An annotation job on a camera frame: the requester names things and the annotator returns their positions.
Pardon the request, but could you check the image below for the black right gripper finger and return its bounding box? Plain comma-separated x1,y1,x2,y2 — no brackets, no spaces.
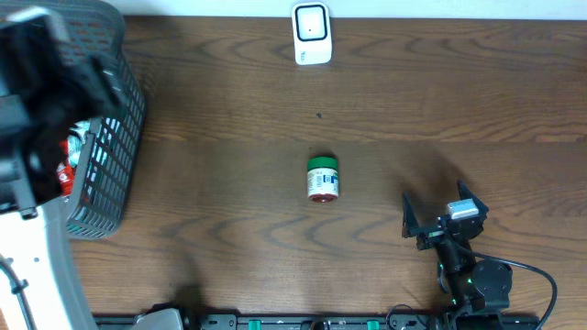
457,180,489,215
402,193,419,238

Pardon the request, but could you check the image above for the green-lid white jar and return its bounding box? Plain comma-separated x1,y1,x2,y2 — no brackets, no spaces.
307,156,339,203

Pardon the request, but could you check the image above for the red snack packet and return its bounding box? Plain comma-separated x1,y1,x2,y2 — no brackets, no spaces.
57,140,75,196

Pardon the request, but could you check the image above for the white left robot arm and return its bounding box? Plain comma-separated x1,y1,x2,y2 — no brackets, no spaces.
1,1,184,329

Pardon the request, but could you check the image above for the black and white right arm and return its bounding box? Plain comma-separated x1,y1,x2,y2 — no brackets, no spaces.
402,181,513,329

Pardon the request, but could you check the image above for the grey plastic mesh basket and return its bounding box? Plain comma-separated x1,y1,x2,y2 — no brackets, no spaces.
1,0,147,240

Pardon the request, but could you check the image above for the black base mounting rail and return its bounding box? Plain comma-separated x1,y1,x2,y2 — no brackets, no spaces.
94,313,542,330

